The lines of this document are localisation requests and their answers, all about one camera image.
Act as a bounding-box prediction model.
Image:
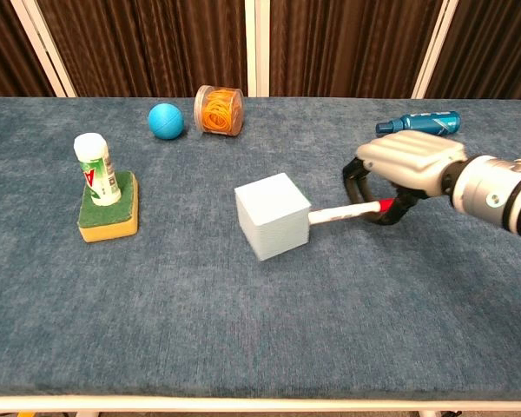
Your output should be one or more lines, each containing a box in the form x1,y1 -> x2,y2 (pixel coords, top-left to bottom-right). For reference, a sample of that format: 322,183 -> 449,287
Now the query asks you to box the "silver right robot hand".
340,129 -> 469,227

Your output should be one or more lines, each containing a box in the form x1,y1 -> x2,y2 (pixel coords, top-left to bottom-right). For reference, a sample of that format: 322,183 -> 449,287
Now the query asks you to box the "red and white marker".
307,198 -> 395,227

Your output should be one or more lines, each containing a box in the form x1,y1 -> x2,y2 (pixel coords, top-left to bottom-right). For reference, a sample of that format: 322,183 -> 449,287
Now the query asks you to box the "pale blue cube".
234,172 -> 311,262

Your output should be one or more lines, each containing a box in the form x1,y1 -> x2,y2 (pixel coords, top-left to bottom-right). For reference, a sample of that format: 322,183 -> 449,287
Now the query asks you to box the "teal spray bottle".
375,109 -> 462,136

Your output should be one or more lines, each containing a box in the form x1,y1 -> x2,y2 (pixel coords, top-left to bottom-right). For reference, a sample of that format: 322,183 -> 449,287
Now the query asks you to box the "clear jar of rubber bands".
194,84 -> 245,136

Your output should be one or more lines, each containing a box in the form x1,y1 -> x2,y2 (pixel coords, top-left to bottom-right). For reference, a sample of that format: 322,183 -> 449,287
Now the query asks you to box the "blue fabric table cover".
0,96 -> 521,401

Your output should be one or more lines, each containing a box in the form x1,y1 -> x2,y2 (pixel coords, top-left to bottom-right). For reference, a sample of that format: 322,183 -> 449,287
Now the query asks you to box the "blue ball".
148,103 -> 186,141

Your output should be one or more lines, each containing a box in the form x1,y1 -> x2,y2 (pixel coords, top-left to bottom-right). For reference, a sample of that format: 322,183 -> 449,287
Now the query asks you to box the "brown pleated curtain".
0,0 -> 521,106

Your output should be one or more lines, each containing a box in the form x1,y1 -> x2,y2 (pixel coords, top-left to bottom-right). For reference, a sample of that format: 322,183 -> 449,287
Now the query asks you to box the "yellow and green sponge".
77,169 -> 140,244

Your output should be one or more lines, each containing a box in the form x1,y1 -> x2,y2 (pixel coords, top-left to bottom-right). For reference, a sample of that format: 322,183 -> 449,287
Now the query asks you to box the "white and green glue stick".
73,132 -> 122,207

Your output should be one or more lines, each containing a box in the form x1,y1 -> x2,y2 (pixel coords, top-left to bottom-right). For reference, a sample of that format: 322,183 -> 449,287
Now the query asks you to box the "white screen frame post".
244,0 -> 271,98
410,0 -> 460,100
10,0 -> 77,98

